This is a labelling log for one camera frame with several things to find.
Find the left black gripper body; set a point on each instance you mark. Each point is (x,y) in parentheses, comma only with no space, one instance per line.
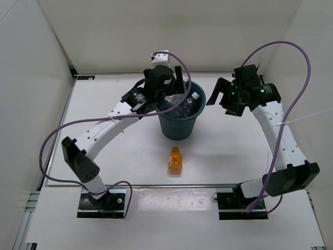
(169,90)

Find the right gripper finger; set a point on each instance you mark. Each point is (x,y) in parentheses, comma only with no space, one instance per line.
(234,110)
(222,85)

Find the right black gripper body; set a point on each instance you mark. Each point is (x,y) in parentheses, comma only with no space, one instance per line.
(233,94)

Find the tall white label water bottle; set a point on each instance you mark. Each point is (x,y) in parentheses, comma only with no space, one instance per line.
(171,101)

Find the clear unlabelled plastic bottle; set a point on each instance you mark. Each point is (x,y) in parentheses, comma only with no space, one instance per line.
(189,104)

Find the orange juice bottle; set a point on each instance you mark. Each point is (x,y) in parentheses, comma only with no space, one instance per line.
(175,161)

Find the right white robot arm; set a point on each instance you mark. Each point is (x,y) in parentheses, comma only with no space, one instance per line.
(290,170)

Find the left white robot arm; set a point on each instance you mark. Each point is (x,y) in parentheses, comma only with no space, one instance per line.
(142,98)

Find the dark green plastic bin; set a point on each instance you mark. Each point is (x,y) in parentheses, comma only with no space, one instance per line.
(174,125)

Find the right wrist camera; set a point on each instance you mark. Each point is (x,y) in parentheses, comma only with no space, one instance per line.
(246,76)

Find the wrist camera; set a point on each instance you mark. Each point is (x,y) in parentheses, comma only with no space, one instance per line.
(161,75)
(246,76)

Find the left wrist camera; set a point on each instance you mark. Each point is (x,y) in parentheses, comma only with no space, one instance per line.
(161,75)

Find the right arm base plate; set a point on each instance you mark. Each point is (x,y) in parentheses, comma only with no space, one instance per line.
(232,205)

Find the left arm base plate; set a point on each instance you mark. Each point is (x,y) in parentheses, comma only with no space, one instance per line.
(110,206)

